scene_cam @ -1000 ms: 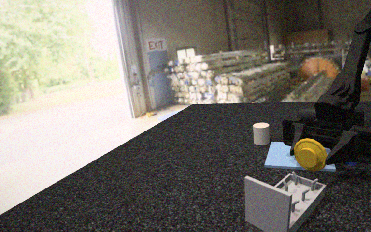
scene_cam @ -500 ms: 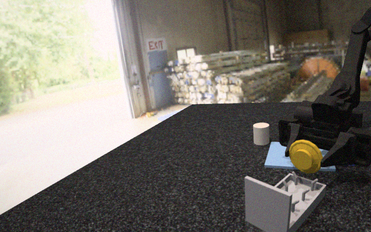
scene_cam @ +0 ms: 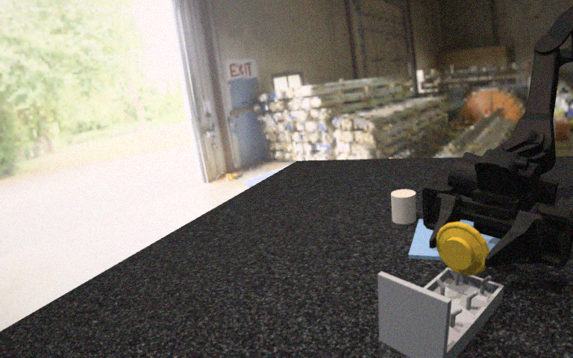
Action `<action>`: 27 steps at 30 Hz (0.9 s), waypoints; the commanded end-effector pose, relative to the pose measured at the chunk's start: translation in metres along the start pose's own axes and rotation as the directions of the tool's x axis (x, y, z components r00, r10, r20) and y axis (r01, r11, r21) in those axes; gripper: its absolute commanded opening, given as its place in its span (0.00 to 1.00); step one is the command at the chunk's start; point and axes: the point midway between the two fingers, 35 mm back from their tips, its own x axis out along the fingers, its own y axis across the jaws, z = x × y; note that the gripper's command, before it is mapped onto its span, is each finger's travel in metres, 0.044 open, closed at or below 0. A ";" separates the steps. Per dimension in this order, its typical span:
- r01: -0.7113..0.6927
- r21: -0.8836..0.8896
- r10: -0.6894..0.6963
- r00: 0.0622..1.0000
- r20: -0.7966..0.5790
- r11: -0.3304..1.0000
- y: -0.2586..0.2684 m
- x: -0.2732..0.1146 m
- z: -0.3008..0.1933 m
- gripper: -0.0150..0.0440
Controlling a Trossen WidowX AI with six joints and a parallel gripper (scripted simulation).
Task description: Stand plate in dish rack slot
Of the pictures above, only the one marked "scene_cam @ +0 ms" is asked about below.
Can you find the grey dish rack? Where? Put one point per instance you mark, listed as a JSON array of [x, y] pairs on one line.
[[439, 320]]

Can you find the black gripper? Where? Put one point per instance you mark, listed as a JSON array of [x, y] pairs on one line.
[[545, 237]]

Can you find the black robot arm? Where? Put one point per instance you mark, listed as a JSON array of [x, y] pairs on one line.
[[515, 167]]

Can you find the yellow round plate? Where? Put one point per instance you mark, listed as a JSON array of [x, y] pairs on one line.
[[462, 248]]

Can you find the light blue flat mat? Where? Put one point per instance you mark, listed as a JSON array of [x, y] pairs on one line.
[[420, 248]]

